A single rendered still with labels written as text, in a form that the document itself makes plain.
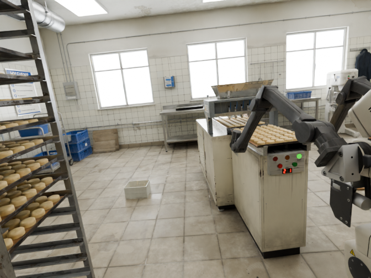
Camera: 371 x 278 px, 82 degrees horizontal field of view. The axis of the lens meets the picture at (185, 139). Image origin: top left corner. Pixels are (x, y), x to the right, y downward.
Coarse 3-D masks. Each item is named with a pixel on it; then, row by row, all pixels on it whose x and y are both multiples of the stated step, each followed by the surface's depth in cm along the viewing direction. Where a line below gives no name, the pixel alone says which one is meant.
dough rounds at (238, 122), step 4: (244, 116) 258; (220, 120) 246; (224, 120) 251; (228, 120) 241; (232, 120) 240; (236, 120) 235; (240, 120) 233; (244, 120) 236; (224, 124) 224; (228, 124) 217; (232, 124) 218; (236, 124) 212; (240, 124) 212; (244, 124) 208
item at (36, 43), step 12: (24, 0) 86; (36, 24) 90; (36, 36) 89; (36, 48) 90; (36, 60) 91; (48, 84) 94; (48, 108) 95; (60, 132) 99; (60, 144) 99; (72, 180) 106; (72, 204) 106; (72, 216) 107; (84, 240) 111; (84, 264) 114
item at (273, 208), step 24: (288, 144) 158; (240, 168) 187; (264, 168) 143; (240, 192) 195; (264, 192) 146; (288, 192) 148; (240, 216) 216; (264, 216) 150; (288, 216) 152; (264, 240) 155; (288, 240) 156
